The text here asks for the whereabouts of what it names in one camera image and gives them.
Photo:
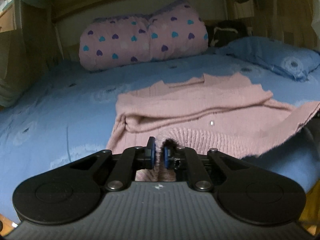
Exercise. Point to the pink cable-knit sweater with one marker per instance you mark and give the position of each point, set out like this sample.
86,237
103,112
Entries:
225,112

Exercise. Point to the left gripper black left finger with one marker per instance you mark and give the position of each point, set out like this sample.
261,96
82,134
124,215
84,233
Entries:
130,161

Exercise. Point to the wooden drawer cabinet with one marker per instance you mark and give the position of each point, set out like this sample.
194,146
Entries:
7,19

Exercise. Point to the blue dandelion bed sheet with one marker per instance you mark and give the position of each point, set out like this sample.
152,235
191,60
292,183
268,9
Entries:
70,113

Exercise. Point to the blue dandelion pillow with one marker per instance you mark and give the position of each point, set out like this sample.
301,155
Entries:
283,59

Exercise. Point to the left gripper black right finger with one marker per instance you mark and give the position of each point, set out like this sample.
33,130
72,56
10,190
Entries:
188,167

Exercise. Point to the black fabric item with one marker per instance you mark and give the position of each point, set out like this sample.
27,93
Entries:
224,32

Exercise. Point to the pink heart-print rolled quilt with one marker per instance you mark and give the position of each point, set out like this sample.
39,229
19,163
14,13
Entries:
172,32

